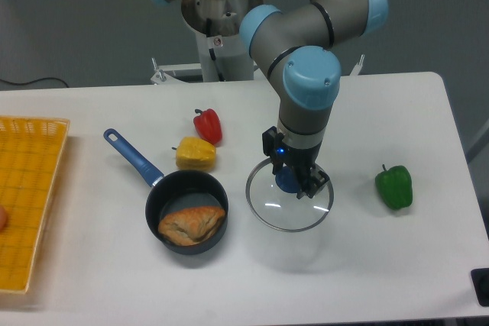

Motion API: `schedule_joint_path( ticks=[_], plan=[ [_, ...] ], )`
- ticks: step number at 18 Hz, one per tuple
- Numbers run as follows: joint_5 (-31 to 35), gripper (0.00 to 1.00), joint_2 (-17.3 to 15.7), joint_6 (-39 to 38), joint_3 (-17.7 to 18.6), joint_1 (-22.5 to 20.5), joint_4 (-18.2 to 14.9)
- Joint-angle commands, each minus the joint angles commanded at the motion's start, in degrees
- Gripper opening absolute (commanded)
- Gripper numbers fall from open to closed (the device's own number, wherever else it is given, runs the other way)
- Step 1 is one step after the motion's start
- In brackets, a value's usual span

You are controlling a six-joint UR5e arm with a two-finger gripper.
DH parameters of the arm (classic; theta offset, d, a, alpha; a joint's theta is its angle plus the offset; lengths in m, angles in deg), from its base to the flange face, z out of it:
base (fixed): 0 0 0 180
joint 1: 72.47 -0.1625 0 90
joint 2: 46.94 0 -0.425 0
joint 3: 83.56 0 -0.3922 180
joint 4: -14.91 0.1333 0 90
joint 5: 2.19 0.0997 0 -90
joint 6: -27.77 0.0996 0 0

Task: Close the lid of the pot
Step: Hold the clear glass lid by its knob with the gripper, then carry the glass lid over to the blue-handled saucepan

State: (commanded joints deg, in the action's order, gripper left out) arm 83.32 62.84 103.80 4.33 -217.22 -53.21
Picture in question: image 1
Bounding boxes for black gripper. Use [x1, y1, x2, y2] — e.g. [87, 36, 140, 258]
[262, 127, 330, 199]

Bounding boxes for glass pot lid blue knob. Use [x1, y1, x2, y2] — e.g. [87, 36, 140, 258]
[245, 159, 334, 233]

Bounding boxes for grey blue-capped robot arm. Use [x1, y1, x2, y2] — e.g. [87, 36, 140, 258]
[153, 0, 388, 197]

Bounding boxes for red bell pepper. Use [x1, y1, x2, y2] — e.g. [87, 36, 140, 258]
[193, 108, 222, 146]

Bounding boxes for green bell pepper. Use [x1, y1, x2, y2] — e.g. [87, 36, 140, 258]
[375, 164, 413, 211]

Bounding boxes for yellow bell pepper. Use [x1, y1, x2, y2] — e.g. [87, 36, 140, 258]
[172, 137, 216, 171]

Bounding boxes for golden puff pastry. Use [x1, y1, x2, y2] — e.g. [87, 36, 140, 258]
[158, 206, 226, 247]

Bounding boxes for black device at table corner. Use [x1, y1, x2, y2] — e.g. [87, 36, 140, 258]
[471, 268, 489, 307]

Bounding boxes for yellow wicker basket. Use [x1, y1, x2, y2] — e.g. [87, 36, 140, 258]
[1, 115, 70, 294]

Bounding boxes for dark pot with blue handle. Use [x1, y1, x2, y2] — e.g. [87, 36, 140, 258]
[103, 128, 229, 255]

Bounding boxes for black floor cable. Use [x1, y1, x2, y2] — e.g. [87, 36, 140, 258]
[0, 76, 70, 88]

